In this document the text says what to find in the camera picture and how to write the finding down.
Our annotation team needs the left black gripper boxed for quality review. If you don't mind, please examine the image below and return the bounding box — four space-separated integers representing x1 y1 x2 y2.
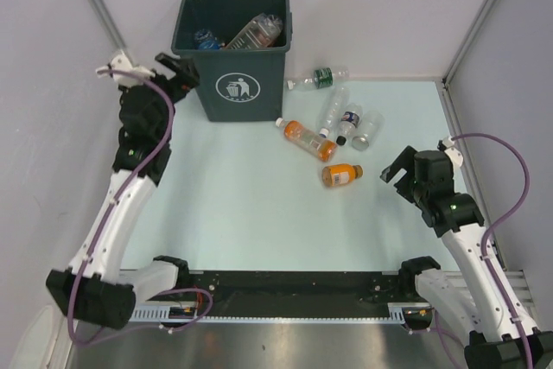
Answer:
119 54 200 143

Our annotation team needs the blue label water bottle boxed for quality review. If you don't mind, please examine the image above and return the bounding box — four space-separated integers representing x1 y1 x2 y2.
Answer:
194 29 221 50

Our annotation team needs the clear cup silver base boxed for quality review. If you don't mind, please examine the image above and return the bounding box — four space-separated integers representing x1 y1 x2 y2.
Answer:
351 111 385 151

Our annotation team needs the orange juice bottle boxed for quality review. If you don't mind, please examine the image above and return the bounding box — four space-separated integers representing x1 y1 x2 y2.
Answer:
321 163 364 188

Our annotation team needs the orange tea bottle white cap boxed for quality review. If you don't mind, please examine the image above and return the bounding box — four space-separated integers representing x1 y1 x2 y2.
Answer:
275 118 337 162

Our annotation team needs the large clear bottle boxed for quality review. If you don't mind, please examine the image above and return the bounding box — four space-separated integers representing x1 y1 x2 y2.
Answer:
226 13 283 50

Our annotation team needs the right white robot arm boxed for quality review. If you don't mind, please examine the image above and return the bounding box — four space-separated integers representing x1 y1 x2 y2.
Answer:
380 146 552 368

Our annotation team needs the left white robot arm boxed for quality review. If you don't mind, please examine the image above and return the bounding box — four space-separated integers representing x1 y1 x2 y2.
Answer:
46 52 200 329

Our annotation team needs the dark green plastic bin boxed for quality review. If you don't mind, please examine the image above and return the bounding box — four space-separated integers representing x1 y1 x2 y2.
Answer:
171 0 292 122

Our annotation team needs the pepsi label clear bottle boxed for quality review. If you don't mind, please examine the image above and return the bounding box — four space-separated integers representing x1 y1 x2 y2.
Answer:
336 103 363 146

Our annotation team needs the clear bottle white cap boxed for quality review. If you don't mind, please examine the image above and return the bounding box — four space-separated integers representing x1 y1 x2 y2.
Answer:
317 86 350 138

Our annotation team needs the green label clear bottle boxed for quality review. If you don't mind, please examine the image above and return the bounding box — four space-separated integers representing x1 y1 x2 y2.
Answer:
284 66 350 91

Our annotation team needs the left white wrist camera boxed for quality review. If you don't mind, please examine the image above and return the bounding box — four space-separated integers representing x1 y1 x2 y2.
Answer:
95 49 155 88

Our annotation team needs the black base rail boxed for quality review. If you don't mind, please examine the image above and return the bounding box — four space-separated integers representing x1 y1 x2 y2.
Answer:
146 269 433 322

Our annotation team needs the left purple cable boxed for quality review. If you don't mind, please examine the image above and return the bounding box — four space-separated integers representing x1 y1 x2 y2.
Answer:
67 68 213 347

